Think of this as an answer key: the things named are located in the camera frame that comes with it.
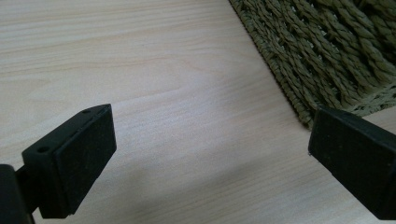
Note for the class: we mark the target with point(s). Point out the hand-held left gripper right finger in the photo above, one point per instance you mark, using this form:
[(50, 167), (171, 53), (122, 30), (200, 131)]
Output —
[(355, 155)]

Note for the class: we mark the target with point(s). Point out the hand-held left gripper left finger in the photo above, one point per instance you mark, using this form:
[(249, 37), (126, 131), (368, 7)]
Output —
[(71, 165)]

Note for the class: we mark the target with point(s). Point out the green woven basket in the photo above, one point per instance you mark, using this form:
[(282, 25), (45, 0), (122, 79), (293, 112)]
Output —
[(323, 53)]

